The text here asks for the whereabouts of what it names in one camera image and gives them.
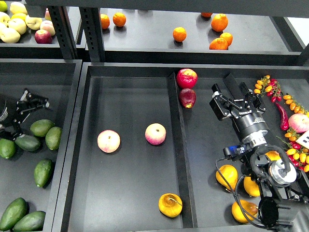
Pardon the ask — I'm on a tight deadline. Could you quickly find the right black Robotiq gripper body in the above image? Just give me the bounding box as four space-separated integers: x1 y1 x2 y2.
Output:
229 99 261 119

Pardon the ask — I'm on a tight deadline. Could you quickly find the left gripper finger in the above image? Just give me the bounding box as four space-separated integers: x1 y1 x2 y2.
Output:
16 88 50 114
12 112 30 141

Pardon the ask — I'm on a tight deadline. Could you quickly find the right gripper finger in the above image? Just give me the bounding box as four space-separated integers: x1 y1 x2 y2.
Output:
210 84 241 121
239 82 266 113

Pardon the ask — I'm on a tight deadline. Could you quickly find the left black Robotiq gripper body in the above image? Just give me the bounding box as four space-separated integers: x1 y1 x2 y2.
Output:
0 100 17 135

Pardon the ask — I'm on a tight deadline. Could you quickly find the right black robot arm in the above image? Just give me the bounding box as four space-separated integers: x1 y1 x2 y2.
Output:
210 83 309 232

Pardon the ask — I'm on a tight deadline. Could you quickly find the light green avocado top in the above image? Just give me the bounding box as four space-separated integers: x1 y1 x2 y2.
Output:
30 119 55 137

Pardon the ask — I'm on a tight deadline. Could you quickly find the dark green avocado middle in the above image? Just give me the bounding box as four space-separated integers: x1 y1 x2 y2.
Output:
15 134 41 152

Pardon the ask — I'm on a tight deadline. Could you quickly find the bright green avocado far left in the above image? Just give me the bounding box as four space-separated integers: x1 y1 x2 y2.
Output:
0 139 16 159

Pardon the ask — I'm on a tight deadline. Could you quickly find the yellow pear by divider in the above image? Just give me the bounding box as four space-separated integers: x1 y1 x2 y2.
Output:
265 150 281 161

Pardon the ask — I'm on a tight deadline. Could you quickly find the upper cherry tomato bunch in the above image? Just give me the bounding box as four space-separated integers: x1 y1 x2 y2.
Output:
254 75 282 102

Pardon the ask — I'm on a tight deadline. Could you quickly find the dark red apple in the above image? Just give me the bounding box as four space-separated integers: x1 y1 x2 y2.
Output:
179 88 197 109

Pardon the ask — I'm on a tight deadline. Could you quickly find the red chili pepper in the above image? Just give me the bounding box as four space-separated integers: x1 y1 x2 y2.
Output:
275 102 289 131

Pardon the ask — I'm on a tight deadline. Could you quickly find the bright red apple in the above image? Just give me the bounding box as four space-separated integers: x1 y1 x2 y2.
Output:
176 68 198 89

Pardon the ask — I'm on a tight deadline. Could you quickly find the orange cherry tomato bunch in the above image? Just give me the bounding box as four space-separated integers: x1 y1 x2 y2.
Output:
283 94 309 116

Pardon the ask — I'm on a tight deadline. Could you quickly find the black upper left shelf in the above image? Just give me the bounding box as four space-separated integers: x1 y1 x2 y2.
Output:
0 0 84 60

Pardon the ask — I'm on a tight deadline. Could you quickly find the black shelf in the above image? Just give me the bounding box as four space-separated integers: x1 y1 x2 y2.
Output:
102 9 308 66
0 0 84 60

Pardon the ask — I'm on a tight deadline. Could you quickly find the pink apple right tray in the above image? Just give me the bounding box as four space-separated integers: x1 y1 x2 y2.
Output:
288 114 309 133

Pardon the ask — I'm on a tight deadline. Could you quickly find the orange front right shelf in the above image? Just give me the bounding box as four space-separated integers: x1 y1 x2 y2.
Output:
209 38 228 50

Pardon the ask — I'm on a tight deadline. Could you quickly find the black left tray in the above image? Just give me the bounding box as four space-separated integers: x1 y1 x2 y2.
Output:
0 59 82 232

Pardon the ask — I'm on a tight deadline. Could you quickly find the orange behind front right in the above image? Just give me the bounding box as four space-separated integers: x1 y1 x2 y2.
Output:
220 32 233 46

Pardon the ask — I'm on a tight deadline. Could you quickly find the red apple upper shelf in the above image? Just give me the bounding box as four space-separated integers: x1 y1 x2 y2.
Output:
34 29 52 44

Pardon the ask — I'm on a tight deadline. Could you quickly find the white price label card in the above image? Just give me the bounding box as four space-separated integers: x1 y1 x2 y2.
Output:
296 130 309 149

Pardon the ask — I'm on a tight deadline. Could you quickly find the pale yellow apple front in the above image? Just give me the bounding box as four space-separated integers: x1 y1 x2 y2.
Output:
0 28 20 44

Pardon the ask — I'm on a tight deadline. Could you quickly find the pale yellow apple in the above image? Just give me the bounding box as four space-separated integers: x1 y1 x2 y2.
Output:
0 28 20 44
8 18 27 35
25 15 42 30

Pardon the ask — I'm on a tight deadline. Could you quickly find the pink apple centre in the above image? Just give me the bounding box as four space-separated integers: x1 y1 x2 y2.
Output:
145 123 166 145

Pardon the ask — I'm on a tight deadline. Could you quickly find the pink apple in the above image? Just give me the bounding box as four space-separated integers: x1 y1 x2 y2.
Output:
145 123 166 145
97 130 121 153

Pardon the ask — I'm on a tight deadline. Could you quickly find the lower cherry tomato bunch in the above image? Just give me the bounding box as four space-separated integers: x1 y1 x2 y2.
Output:
277 128 309 175

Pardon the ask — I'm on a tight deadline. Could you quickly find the pale yellow apple middle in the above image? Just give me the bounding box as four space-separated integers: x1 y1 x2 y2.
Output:
8 18 27 35

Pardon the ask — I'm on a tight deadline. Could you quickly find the pale yellow apple right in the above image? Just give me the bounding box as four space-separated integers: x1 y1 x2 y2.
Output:
25 15 42 30

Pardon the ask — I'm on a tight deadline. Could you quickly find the pink peach upper shelf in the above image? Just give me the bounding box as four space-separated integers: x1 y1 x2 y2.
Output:
40 20 56 37

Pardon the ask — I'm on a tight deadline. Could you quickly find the orange centre shelf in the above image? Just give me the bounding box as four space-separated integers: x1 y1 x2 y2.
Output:
172 27 187 43

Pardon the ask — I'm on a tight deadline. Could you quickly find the large orange top right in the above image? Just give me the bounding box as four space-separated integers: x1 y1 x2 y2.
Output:
211 14 228 32

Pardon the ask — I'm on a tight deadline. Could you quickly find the yellow lemon upper shelf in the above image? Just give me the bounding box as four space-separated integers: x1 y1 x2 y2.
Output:
11 13 27 21

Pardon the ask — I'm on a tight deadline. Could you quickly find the pink apple left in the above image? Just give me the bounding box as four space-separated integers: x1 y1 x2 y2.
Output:
97 130 121 153

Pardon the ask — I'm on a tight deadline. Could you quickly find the black upper right shelf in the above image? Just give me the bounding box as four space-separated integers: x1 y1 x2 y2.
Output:
102 9 308 66

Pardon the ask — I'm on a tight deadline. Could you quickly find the black perforated shelf post left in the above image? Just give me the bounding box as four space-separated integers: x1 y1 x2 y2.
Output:
47 6 78 59

